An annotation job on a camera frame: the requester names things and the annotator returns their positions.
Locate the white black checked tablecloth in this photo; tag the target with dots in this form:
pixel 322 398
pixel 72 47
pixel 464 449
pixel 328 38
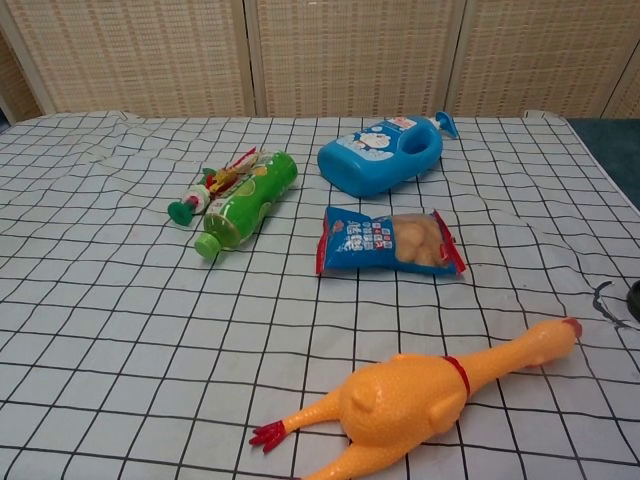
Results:
pixel 125 325

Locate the green plastic drink bottle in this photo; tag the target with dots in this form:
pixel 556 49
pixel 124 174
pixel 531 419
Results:
pixel 250 197

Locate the blue cartoon pump bottle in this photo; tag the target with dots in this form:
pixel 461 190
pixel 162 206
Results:
pixel 370 162

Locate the woven beige folding screen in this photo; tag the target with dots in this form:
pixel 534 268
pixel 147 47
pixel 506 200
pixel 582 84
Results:
pixel 350 55

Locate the feather shuttlecock with green base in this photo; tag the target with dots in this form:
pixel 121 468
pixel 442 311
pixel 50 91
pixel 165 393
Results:
pixel 181 212

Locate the yellow rubber chicken toy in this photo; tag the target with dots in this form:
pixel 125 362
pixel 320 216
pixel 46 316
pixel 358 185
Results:
pixel 400 400

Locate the blue snack bag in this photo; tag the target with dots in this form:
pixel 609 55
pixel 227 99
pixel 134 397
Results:
pixel 350 247

